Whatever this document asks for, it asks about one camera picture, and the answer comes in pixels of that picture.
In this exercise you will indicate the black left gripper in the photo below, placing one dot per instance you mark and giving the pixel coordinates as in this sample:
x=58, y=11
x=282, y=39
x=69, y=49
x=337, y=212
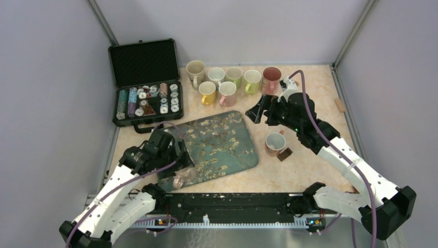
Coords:
x=183, y=160

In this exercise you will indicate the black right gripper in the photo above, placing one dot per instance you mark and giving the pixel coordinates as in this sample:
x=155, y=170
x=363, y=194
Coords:
x=255, y=113

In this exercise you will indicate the light wooden block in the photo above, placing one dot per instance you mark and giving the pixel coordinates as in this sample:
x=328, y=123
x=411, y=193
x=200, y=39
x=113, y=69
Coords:
x=340, y=105

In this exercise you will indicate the lime green faceted mug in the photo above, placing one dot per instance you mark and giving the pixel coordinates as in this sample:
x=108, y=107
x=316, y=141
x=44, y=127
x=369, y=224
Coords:
x=252, y=80

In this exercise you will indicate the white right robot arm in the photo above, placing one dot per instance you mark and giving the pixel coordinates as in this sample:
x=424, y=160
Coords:
x=380, y=205

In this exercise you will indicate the cream patterned mug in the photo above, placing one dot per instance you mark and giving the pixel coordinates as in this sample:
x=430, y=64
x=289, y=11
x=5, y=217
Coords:
x=197, y=73

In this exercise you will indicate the light green mug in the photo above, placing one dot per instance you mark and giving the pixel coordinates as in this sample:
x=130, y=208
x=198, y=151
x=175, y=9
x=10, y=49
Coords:
x=234, y=74

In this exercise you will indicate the red-bottomed glass mug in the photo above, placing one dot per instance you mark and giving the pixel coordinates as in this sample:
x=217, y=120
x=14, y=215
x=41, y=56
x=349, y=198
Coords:
x=270, y=81

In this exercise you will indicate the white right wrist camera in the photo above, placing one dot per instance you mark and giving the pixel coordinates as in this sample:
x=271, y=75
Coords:
x=289, y=87

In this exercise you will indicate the light pink glass mug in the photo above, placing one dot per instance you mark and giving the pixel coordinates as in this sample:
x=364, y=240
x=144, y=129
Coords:
x=184, y=175

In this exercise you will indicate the pink upside-down mug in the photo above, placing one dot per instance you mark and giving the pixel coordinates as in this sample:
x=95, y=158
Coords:
x=228, y=94

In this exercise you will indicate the terracotta upside-down mug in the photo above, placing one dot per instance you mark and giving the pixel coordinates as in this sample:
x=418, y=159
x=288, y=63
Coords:
x=275, y=142

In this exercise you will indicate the yellow upside-down mug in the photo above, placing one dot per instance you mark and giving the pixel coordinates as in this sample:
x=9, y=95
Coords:
x=208, y=93

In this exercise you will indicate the dark brown wooden block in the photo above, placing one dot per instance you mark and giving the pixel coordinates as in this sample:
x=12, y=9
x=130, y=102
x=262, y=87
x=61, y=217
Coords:
x=284, y=154

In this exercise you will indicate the white and blue mug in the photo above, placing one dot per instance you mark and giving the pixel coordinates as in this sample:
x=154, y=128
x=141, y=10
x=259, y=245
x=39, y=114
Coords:
x=216, y=75

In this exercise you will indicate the black poker chip case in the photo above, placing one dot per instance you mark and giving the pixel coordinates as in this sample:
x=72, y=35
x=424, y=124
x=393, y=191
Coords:
x=148, y=88

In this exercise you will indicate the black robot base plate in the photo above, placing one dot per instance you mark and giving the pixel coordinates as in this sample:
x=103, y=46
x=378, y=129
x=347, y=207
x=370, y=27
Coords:
x=235, y=208

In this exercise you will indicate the teal floral serving tray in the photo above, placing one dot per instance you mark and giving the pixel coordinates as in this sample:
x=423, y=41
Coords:
x=219, y=145

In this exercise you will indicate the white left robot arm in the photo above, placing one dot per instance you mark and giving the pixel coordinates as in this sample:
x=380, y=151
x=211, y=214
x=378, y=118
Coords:
x=103, y=221

